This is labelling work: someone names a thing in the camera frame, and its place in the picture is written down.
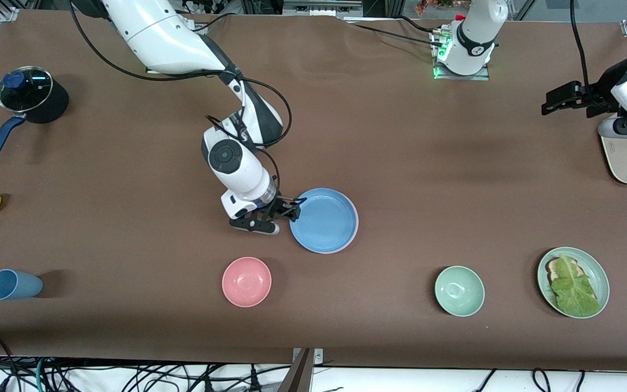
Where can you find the glass lid with blue knob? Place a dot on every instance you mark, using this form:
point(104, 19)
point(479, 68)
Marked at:
point(33, 92)

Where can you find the brown table cover mat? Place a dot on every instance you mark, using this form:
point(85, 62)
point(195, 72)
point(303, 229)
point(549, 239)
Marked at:
point(313, 136)

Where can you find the green lettuce leaf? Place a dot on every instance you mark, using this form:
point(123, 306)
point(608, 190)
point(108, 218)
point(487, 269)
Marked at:
point(575, 291)

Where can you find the green plate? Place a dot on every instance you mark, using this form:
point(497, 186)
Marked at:
point(599, 277)

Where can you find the toasted bread slice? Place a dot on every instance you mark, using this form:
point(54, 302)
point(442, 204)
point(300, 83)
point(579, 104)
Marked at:
point(551, 267)

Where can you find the pink bowl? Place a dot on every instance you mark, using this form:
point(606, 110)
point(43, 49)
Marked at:
point(246, 282)

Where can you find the dark brown beam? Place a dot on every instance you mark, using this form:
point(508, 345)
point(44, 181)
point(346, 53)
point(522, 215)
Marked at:
point(298, 378)

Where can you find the grey metal box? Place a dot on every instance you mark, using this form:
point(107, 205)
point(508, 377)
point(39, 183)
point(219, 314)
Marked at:
point(319, 8)

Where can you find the green bowl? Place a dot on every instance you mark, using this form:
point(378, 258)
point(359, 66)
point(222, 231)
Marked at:
point(459, 291)

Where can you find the metal table bracket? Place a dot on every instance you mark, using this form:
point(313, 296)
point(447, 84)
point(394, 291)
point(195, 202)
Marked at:
point(319, 356)

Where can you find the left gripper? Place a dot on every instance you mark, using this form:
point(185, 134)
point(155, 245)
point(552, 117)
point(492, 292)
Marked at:
point(595, 101)

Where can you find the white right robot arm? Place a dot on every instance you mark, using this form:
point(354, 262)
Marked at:
point(155, 32)

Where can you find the blue cup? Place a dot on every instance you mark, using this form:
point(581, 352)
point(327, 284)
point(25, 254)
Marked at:
point(11, 285)

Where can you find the orange artificial flowers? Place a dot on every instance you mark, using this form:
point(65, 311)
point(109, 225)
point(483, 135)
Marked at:
point(428, 5)

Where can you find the blue plate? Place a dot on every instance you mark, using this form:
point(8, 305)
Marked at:
point(324, 220)

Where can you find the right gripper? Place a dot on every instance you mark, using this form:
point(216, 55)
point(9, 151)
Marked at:
point(280, 207)

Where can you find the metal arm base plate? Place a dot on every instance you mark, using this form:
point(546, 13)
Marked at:
point(485, 75)

